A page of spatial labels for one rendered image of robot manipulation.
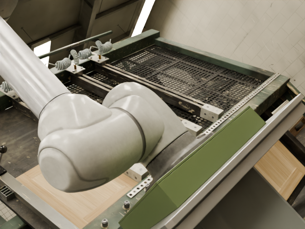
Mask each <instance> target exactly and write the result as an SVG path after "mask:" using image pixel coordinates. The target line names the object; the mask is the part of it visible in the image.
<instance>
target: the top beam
mask: <svg viewBox="0 0 305 229"><path fill-rule="evenodd" d="M159 36H160V32H159V31H157V30H153V29H150V30H148V31H145V32H142V33H140V34H138V35H135V36H132V37H130V38H127V39H125V40H122V41H120V42H117V43H115V44H113V47H112V49H111V50H110V51H109V52H105V53H103V54H101V56H104V57H107V58H109V60H107V64H110V63H112V62H114V61H117V60H119V59H121V58H123V57H125V56H128V55H130V54H132V53H135V52H137V51H139V50H142V49H144V48H146V47H149V46H151V45H153V44H154V40H155V38H157V37H159ZM77 65H78V66H80V67H83V68H85V70H83V74H87V73H89V72H91V71H94V70H95V61H92V60H90V59H84V60H80V59H79V64H77ZM50 70H51V72H52V73H53V74H54V75H55V76H56V77H57V78H58V79H59V80H60V81H61V82H62V84H64V83H66V82H69V81H70V72H69V71H66V70H57V68H55V67H53V68H51V69H50ZM11 106H13V105H12V100H11V97H9V96H7V95H6V94H4V93H2V92H0V111H3V110H5V109H7V108H9V107H11Z"/></svg>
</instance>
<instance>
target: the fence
mask: <svg viewBox="0 0 305 229"><path fill-rule="evenodd" d="M0 184H1V185H2V186H5V185H6V186H7V187H8V188H9V189H11V190H12V191H13V192H14V194H15V197H16V198H17V199H19V200H20V201H21V202H22V203H24V204H25V205H26V206H27V207H28V208H30V209H31V210H32V211H33V212H34V213H36V214H37V215H38V216H39V217H40V218H41V219H43V220H44V221H45V222H46V223H47V224H49V225H50V226H51V227H52V228H54V229H79V228H78V227H76V226H75V225H74V224H73V223H71V222H70V221H69V220H67V219H66V218H65V217H64V216H62V215H61V214H60V213H59V212H57V211H56V210H55V209H53V208H52V207H51V206H50V205H48V204H47V203H46V202H44V201H43V200H42V199H41V198H40V197H38V196H37V195H36V194H35V193H33V192H32V191H31V190H29V189H28V188H27V187H25V186H24V185H23V184H22V183H20V182H19V181H18V180H17V179H16V178H14V177H13V176H12V175H10V174H9V173H8V172H6V173H4V174H3V175H1V176H0Z"/></svg>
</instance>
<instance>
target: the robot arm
mask: <svg viewBox="0 0 305 229"><path fill-rule="evenodd" d="M17 3H18V0H0V75H1V77H2V78H3V79H4V80H5V81H6V82H7V84H8V85H9V86H10V87H11V88H12V89H13V91H14V92H15V93H16V94H17V95H18V96H19V97H20V98H21V99H22V101H23V102H24V103H25V104H26V105H27V106H28V108H29V109H30V110H31V111H32V112H33V113H34V115H35V116H36V117H37V118H38V119H39V124H38V137H39V139H40V140H41V142H40V145H39V150H38V163H39V166H40V170H41V172H42V175H43V176H44V178H45V179H46V181H47V182H48V183H49V184H50V185H51V186H53V187H54V188H56V189H58V190H60V191H63V192H66V193H77V192H84V191H88V190H91V189H95V188H97V187H100V186H102V185H104V184H106V183H108V182H110V181H112V180H113V179H115V178H117V177H118V176H120V175H121V174H123V173H124V172H125V171H127V170H128V169H129V168H131V167H132V166H133V165H134V164H138V163H141V164H142V165H143V166H144V167H145V168H146V169H147V171H148V172H149V174H150V175H151V176H152V182H151V183H150V185H149V186H148V188H147V189H146V191H145V192H147V191H148V190H149V189H150V188H151V187H152V186H153V185H154V184H155V183H156V182H157V181H158V180H159V179H160V178H161V177H163V176H164V175H165V174H166V173H167V172H168V171H170V170H171V169H172V168H173V167H175V166H176V165H177V164H178V163H180V162H181V161H182V160H183V159H184V158H186V157H187V156H188V155H189V154H190V153H191V152H193V151H194V150H195V149H196V148H198V147H199V146H200V145H201V144H203V143H204V142H205V141H206V140H207V139H209V138H210V137H211V136H212V135H214V133H213V132H210V133H209V134H207V135H205V134H202V135H200V136H198V137H195V136H194V135H192V134H191V133H190V132H189V131H188V129H187V128H186V127H185V126H184V124H183V123H182V122H181V120H180V119H179V118H178V117H177V116H176V114H175V113H174V112H173V111H172V110H171V109H170V107H169V106H168V105H167V104H166V103H165V102H164V101H163V100H162V99H161V98H160V97H159V96H158V95H157V94H155V93H154V92H153V91H151V90H150V89H149V88H147V87H145V86H143V85H141V84H138V83H135V82H124V83H121V84H119V85H117V86H116V87H114V88H113V89H112V90H111V91H110V92H109V93H108V94H107V95H106V97H105V99H104V100H103V103H102V105H101V104H99V103H97V102H96V101H94V100H92V99H90V98H89V97H88V96H86V95H81V94H72V93H71V92H70V91H69V90H68V89H67V88H66V87H65V86H64V85H63V84H62V82H61V81H60V80H59V79H58V78H57V77H56V76H55V75H54V74H53V73H52V72H51V70H50V69H49V68H48V67H47V66H46V65H45V64H44V63H43V62H42V61H41V60H40V58H39V57H38V56H37V55H36V54H35V53H34V52H33V51H32V50H31V49H30V48H29V46H28V45H27V44H26V43H25V42H24V41H23V40H22V39H21V38H20V37H19V36H18V35H17V34H16V33H15V32H14V31H13V29H12V28H11V27H10V26H9V25H8V24H7V23H6V21H7V20H8V19H9V18H10V16H11V14H12V12H13V10H14V9H15V7H16V5H17Z"/></svg>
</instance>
